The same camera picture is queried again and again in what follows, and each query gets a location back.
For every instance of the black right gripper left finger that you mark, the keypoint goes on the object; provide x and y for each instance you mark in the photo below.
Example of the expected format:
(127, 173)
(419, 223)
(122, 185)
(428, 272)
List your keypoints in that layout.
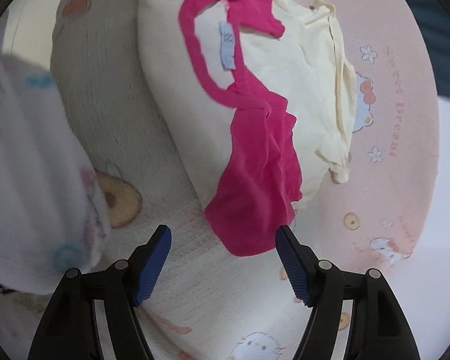
(68, 328)

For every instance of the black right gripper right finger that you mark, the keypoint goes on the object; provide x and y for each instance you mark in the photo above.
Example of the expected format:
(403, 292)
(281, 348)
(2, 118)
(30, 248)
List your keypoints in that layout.
(378, 328)

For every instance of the cream and pink t-shirt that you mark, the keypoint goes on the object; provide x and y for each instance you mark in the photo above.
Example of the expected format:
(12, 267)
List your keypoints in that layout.
(260, 101)

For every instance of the white patterned pajama sleeve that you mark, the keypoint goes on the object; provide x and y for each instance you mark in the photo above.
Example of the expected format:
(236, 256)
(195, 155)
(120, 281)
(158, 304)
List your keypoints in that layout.
(53, 214)

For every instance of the Hello Kitty patterned blanket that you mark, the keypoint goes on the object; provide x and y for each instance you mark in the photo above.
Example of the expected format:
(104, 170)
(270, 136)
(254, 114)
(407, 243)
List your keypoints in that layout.
(208, 303)

